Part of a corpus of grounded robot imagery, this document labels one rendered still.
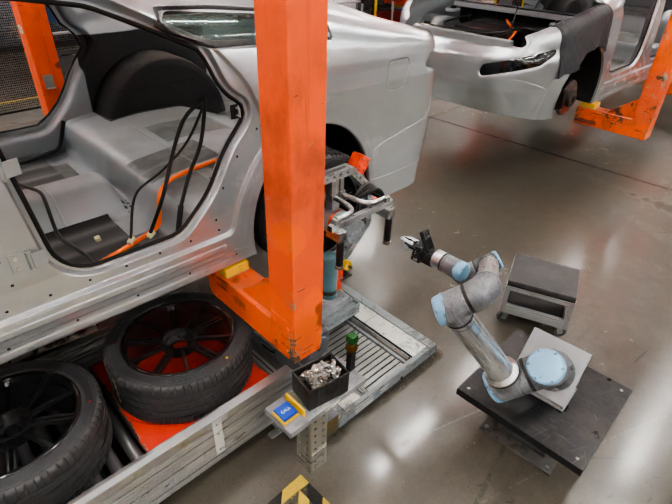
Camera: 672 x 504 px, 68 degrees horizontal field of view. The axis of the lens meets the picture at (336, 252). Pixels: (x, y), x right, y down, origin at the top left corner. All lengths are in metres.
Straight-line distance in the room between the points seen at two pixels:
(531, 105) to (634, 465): 2.92
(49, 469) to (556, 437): 1.99
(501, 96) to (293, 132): 3.17
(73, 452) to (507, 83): 3.94
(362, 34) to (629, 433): 2.39
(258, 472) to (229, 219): 1.17
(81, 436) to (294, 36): 1.60
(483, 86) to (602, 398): 2.82
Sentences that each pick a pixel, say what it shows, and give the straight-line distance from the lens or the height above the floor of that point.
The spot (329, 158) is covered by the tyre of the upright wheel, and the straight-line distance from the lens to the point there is 2.47.
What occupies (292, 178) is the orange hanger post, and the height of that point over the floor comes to 1.40.
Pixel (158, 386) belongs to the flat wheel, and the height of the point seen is 0.50.
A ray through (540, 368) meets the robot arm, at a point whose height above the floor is 0.59.
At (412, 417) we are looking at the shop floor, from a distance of 2.73.
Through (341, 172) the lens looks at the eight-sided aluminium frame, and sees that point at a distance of 2.43.
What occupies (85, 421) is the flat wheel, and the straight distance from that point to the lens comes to 2.21.
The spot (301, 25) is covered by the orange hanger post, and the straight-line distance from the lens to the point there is 1.58.
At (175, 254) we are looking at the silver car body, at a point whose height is 0.91.
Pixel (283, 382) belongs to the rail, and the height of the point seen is 0.34.
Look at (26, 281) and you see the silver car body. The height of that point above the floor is 1.04.
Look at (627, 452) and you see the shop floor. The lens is 2.98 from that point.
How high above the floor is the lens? 2.11
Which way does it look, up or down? 33 degrees down
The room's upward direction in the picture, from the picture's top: 2 degrees clockwise
